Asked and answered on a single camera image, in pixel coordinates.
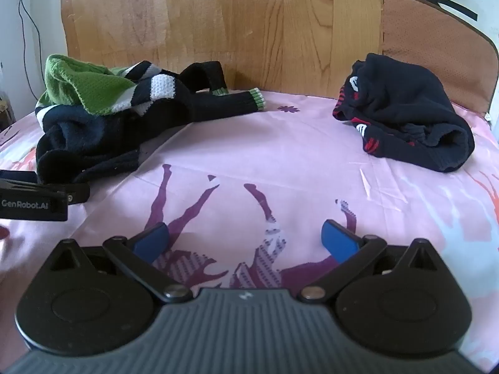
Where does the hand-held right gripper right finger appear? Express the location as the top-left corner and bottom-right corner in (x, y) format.
(299, 219), (445, 303)

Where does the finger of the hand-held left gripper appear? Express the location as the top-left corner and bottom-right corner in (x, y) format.
(0, 170), (37, 183)
(0, 179), (90, 204)

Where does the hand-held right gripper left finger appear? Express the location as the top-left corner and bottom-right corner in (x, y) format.
(49, 222), (192, 304)

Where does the green black striped knit sweater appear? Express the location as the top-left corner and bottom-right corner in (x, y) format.
(34, 54), (266, 185)

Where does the pink printed bed sheet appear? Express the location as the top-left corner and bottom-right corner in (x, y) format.
(0, 88), (499, 343)

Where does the dark garment with red pattern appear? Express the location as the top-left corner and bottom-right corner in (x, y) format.
(332, 52), (475, 173)

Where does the brown mesh cushion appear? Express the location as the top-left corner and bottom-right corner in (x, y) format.
(381, 0), (499, 117)

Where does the wooden headboard panel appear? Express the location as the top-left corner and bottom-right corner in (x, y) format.
(60, 0), (385, 100)

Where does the thin black cable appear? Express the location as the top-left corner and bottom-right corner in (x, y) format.
(13, 0), (45, 100)

